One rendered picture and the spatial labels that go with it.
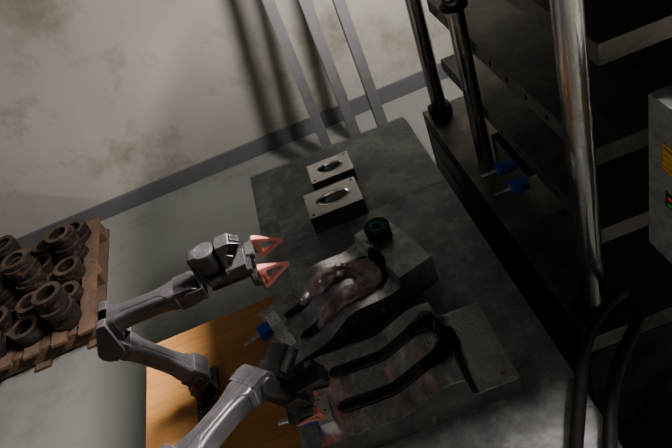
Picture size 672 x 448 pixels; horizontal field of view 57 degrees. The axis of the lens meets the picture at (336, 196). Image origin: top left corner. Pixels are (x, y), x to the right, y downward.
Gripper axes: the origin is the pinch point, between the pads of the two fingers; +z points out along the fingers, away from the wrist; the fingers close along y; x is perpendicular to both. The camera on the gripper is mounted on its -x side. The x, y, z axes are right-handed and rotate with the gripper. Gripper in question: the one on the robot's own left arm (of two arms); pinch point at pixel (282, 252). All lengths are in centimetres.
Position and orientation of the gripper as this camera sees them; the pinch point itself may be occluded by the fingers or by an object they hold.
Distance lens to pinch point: 158.6
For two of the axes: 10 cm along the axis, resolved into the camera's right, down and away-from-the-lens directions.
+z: 9.3, -3.7, 0.2
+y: -2.3, -5.5, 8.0
